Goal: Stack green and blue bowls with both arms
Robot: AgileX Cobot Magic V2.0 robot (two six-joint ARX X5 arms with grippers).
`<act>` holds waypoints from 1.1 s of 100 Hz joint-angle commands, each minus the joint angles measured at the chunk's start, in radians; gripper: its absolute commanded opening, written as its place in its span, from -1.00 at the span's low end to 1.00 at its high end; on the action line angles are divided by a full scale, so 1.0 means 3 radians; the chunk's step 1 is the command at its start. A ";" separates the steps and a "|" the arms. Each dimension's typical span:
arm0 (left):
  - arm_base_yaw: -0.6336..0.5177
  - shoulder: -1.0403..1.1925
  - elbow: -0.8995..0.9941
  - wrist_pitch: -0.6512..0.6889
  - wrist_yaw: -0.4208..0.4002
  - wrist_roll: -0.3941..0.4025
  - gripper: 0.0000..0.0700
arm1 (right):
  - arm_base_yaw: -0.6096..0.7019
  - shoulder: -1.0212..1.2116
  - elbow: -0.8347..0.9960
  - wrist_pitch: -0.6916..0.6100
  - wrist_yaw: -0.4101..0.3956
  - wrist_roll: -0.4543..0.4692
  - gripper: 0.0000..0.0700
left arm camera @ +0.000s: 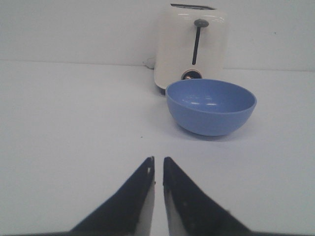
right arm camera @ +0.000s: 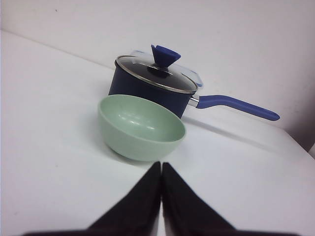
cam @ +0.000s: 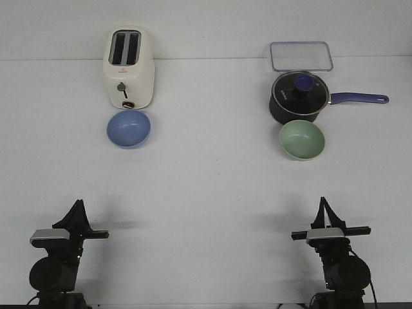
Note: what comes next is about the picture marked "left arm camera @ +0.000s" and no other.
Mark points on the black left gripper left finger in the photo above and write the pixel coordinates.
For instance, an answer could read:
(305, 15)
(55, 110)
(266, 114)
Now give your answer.
(129, 210)

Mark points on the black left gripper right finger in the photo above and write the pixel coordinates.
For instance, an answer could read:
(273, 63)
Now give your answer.
(189, 209)

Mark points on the blue plastic bowl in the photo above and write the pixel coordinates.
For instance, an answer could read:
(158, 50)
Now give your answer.
(209, 107)

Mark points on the cream white toaster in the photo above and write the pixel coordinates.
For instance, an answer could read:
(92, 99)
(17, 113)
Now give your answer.
(191, 44)

